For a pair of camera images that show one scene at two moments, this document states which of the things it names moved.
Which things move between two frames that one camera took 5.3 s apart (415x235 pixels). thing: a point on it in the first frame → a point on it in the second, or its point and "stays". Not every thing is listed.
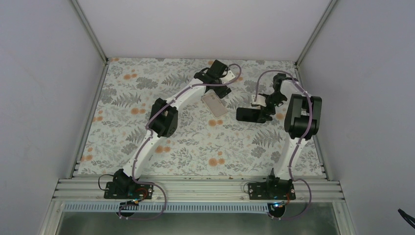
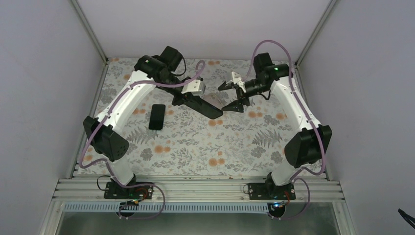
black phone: x=247 y=114 → x=196 y=103
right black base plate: x=264 y=191 stays
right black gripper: x=267 y=117 → x=241 y=96
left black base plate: x=128 y=191 stays
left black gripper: x=219 y=92 → x=185 y=99
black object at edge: x=407 y=217 stays
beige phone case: x=214 y=104 stays
